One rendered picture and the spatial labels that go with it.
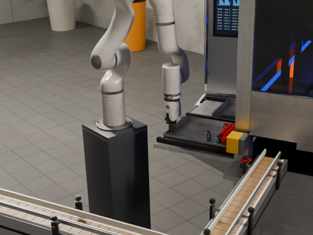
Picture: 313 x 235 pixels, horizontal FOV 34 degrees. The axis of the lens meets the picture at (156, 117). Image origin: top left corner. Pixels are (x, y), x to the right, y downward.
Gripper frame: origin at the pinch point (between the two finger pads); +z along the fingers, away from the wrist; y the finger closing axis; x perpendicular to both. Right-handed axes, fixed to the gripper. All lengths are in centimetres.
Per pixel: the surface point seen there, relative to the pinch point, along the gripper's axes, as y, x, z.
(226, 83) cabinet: 88, 4, 5
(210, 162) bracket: -2.5, -20.5, 12.8
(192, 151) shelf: -11.0, -15.0, 4.6
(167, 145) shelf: -10.1, -2.4, 4.4
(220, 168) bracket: -2.5, -25.6, 15.2
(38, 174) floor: 70, 151, 91
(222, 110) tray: 41.8, -10.0, 4.2
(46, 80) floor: 263, 295, 90
